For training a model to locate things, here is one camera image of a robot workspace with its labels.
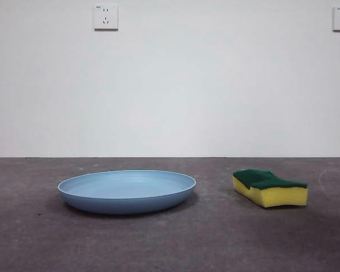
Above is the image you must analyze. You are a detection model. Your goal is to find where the light blue round plate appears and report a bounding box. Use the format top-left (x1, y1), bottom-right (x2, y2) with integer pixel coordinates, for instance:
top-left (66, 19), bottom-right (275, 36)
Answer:
top-left (57, 169), bottom-right (196, 215)

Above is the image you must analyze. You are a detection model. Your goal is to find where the yellow sponge with green scourer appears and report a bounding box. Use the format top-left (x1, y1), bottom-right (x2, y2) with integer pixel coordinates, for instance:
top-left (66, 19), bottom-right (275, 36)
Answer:
top-left (232, 169), bottom-right (309, 209)

